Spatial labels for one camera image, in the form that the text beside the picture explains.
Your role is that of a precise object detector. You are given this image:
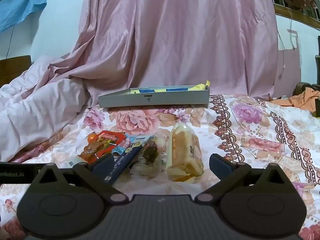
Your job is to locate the thin black cable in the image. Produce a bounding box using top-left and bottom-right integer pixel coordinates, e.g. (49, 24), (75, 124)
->
(6, 26), (15, 57)

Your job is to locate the wooden window frame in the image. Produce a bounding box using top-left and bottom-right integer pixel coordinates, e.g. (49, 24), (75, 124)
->
(266, 0), (320, 32)

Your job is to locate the bread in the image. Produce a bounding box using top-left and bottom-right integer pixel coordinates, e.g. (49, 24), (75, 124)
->
(165, 122), (205, 182)

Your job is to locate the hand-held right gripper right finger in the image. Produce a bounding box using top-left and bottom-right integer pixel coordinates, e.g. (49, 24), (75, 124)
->
(196, 153), (290, 204)

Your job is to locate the yellow crumpled wrapper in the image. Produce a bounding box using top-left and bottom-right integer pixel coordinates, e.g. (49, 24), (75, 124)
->
(189, 80), (211, 91)

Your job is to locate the round rice cracker packet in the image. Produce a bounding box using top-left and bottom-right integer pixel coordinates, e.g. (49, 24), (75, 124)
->
(130, 135), (172, 178)

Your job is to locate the red snack packet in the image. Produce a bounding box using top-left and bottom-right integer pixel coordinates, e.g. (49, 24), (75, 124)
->
(79, 131), (125, 164)

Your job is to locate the pink satin blanket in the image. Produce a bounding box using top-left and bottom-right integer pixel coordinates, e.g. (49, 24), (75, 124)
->
(32, 0), (300, 105)

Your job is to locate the floral bed sheet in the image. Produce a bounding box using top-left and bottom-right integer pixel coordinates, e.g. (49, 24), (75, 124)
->
(0, 94), (320, 240)

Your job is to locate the grey cardboard box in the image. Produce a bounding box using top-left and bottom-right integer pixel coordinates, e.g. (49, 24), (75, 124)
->
(97, 84), (210, 108)

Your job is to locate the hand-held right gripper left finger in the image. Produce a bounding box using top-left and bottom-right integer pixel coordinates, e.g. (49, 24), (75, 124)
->
(31, 154), (130, 204)

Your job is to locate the pale pink quilt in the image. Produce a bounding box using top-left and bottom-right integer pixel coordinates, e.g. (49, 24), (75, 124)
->
(0, 55), (93, 161)

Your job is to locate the wooden headboard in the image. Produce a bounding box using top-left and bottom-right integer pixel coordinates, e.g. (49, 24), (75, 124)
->
(0, 55), (32, 88)

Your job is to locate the orange cloth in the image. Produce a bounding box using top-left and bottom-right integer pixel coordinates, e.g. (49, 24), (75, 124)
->
(270, 87), (320, 113)

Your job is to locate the dark blue snack bar packet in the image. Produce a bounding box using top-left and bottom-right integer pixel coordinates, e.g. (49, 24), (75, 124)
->
(100, 135), (156, 185)

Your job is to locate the blue cloth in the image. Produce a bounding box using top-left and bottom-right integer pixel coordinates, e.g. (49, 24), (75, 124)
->
(0, 0), (47, 33)

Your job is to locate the dark brown cloth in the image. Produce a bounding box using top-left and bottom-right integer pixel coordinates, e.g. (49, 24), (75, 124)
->
(295, 82), (320, 93)

